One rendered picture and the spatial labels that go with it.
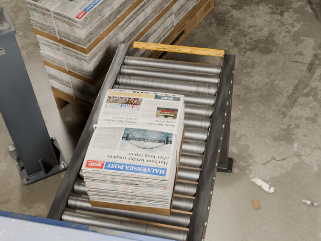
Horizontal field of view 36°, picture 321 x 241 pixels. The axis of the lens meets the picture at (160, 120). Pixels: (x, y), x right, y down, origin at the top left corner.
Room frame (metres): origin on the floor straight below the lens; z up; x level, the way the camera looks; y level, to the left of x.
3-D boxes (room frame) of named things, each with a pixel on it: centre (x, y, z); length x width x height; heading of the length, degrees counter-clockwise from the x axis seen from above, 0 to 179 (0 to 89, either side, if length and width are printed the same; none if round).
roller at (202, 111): (1.46, 0.00, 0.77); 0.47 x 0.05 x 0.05; 74
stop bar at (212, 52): (1.78, -0.11, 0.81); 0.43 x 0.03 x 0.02; 74
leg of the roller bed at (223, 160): (1.70, -0.33, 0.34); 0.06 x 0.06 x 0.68; 74
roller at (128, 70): (1.65, -0.06, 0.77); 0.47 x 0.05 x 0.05; 74
